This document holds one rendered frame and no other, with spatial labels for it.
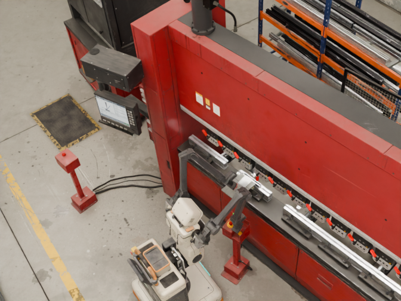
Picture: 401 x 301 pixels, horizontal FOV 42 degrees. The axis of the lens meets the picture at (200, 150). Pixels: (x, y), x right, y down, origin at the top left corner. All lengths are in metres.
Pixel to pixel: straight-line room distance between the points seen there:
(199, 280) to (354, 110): 2.34
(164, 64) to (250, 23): 3.89
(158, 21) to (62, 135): 2.93
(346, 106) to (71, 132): 4.15
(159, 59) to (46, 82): 3.55
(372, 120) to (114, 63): 2.24
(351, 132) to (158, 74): 1.83
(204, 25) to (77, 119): 3.30
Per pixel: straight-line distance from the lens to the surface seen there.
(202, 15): 4.14
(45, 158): 6.76
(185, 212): 4.19
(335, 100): 3.68
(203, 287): 5.07
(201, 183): 5.34
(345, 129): 3.50
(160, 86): 4.64
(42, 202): 6.34
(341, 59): 5.93
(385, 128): 3.56
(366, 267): 4.48
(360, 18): 5.95
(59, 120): 7.14
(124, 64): 4.62
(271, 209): 4.78
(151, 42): 4.33
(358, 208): 3.95
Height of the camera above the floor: 4.81
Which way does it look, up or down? 49 degrees down
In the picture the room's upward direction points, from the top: 6 degrees counter-clockwise
